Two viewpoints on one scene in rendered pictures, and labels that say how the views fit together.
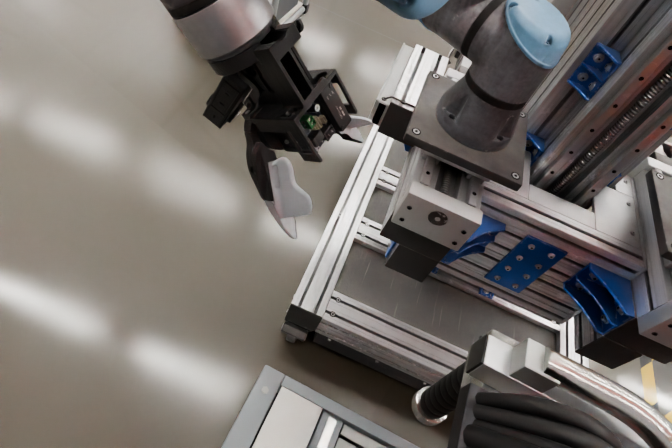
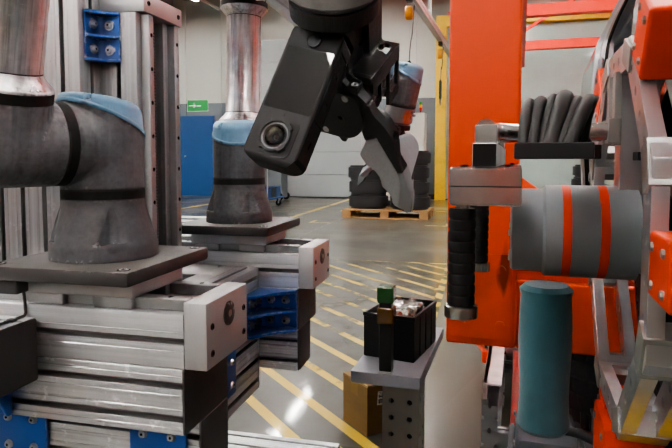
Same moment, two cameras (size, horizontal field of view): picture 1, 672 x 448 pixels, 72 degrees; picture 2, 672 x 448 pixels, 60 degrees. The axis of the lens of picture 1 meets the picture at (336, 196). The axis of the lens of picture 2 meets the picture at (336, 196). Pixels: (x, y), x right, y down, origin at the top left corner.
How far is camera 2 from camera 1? 0.72 m
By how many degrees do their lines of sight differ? 79
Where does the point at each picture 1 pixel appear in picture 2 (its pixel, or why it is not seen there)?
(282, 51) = not seen: outside the picture
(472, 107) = (126, 214)
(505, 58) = (124, 141)
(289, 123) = (395, 51)
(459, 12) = (46, 128)
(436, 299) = not seen: outside the picture
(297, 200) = (408, 146)
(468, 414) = (537, 142)
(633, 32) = not seen: hidden behind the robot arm
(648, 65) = (151, 123)
